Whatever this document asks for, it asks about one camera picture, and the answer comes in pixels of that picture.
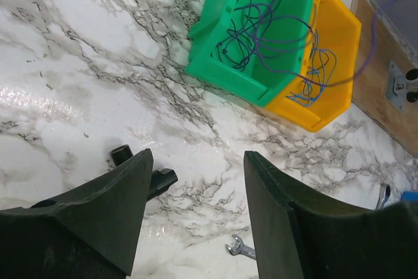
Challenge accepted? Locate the purple cable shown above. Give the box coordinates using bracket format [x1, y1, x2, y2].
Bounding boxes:
[251, 0, 418, 88]
[202, 0, 300, 73]

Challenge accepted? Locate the green plastic bin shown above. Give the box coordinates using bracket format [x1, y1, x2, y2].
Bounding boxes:
[185, 0, 314, 107]

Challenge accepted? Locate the brown wooden board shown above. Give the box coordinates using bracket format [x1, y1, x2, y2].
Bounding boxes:
[353, 18, 417, 157]

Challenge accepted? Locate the grey metal stand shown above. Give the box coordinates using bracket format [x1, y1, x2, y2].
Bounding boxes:
[385, 60, 417, 113]

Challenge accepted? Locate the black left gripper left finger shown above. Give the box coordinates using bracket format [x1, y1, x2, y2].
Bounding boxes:
[1, 149, 153, 278]

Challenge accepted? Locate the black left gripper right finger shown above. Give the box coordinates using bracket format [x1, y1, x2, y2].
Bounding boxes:
[244, 151, 417, 278]

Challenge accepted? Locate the small open-end wrench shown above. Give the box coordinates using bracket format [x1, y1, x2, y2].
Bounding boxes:
[225, 235, 256, 260]

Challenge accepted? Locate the black pipe fitting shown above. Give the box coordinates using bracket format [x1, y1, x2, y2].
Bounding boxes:
[110, 144, 178, 201]

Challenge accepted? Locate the orange plastic bin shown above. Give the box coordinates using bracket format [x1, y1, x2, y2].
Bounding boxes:
[265, 0, 361, 133]

